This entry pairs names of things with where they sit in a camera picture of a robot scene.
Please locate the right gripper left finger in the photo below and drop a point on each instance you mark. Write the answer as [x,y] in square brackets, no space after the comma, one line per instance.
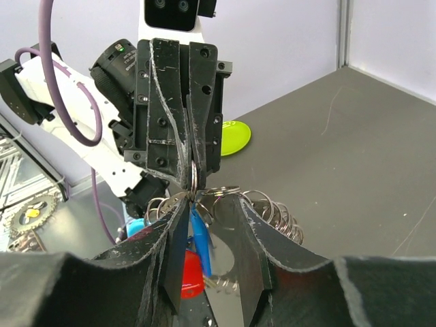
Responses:
[135,283]

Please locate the lime green plate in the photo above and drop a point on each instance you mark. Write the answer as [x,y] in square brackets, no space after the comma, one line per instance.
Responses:
[235,136]

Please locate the background sprocket disc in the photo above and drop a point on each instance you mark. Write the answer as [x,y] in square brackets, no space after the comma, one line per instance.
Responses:
[32,215]

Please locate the metal key disc blue handle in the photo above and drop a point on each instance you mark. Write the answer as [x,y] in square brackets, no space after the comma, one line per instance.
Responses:
[235,231]

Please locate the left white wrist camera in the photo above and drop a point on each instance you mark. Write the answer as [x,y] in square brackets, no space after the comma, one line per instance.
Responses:
[174,19]

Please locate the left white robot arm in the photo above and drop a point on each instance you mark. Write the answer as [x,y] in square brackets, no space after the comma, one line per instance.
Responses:
[92,114]

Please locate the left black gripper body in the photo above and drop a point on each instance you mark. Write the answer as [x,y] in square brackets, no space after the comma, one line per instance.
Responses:
[137,151]

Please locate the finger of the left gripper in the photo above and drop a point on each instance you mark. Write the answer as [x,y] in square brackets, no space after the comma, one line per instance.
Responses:
[167,141]
[201,73]

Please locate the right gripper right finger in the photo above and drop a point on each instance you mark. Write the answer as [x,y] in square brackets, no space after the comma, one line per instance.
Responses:
[284,284]

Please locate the blue key tag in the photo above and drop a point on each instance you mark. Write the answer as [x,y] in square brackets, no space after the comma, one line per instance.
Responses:
[201,241]

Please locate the red key tag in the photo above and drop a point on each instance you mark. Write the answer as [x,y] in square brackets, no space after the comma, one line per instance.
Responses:
[192,282]

